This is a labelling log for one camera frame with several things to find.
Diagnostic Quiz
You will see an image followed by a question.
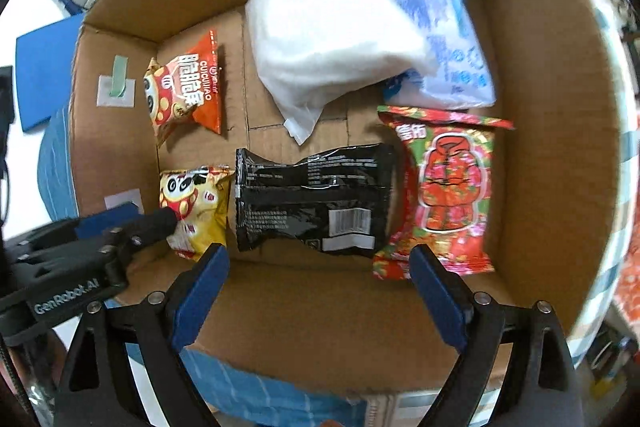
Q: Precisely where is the blue and white packet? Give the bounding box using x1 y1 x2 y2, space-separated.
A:
381 0 497 110

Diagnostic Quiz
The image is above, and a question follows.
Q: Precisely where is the blue folded mat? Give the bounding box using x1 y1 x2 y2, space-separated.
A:
15 14 86 135

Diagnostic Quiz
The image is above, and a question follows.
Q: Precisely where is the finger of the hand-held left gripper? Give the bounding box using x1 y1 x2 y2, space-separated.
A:
107 207 181 253
75 202 146 233

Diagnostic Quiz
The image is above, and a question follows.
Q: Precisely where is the black snack packet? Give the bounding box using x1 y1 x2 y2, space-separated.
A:
234 142 398 255

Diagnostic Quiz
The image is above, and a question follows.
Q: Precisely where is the blue striped blanket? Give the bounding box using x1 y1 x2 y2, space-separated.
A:
37 104 81 218

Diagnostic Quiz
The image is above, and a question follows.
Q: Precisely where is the yellow snack packet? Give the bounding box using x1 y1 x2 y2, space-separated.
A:
159 165 233 263

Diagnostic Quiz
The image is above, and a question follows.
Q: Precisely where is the orange snack packet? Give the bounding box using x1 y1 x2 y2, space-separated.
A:
143 32 223 148

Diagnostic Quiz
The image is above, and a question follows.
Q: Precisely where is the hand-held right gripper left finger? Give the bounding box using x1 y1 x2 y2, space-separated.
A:
52 243 232 427

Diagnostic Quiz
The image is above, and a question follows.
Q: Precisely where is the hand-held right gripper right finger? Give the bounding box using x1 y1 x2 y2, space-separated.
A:
409 243 586 427

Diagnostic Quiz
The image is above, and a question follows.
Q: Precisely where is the cardboard box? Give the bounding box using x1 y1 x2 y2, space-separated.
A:
67 0 626 427

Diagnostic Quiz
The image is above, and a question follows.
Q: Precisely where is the white soft packet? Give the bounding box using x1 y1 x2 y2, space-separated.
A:
245 0 441 146

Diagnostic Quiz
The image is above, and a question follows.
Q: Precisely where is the red snack packet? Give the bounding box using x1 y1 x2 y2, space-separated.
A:
372 105 516 283

